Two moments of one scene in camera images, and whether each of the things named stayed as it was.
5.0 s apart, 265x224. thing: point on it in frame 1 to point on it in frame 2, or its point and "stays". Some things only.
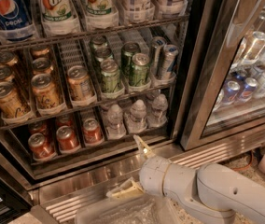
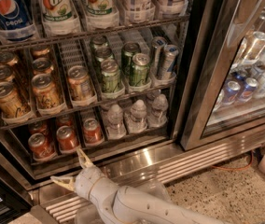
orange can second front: x=45 y=91 stays
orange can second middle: x=42 y=65 stays
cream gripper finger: x=128 y=189 to x=67 y=182
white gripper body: x=151 y=174 to x=86 y=181
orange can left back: x=6 y=58 stays
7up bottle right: x=99 y=0 stays
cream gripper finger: x=146 y=150 to x=83 y=160
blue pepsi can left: x=231 y=91 stays
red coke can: x=64 y=120 stays
